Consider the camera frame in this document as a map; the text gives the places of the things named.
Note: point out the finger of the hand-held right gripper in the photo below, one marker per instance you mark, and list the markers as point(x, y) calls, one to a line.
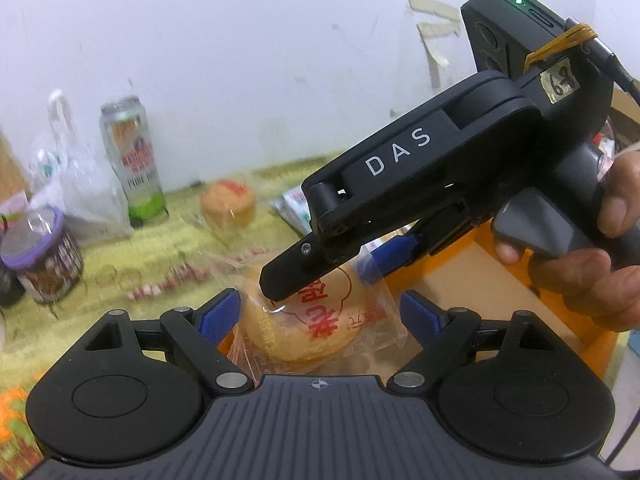
point(295, 272)
point(395, 255)

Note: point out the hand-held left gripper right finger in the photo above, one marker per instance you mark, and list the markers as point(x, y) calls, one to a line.
point(417, 316)

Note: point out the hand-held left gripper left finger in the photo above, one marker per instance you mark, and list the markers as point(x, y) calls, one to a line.
point(220, 316)

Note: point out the round cake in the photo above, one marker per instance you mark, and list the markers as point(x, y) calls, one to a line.
point(300, 332)
point(227, 205)

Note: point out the white green biscuit packet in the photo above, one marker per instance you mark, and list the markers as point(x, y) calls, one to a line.
point(292, 210)

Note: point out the orange cardboard box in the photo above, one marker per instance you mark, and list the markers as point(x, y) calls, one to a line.
point(475, 280)

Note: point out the person's right hand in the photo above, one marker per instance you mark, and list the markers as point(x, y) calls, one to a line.
point(590, 285)

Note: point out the beige tape strip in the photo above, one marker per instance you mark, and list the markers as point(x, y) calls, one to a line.
point(440, 27)
point(430, 5)
point(434, 57)

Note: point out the yellow rubber band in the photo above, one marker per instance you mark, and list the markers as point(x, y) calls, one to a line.
point(107, 276)
point(132, 281)
point(560, 40)

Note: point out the green and silver beer can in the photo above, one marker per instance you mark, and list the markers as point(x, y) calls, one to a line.
point(135, 160)

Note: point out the clear plastic bag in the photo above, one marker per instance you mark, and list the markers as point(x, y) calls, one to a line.
point(85, 195)

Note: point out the purple-lid jar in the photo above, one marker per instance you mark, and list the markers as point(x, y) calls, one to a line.
point(42, 260)

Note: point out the dark glass jar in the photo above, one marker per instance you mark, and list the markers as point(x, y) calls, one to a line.
point(7, 285)

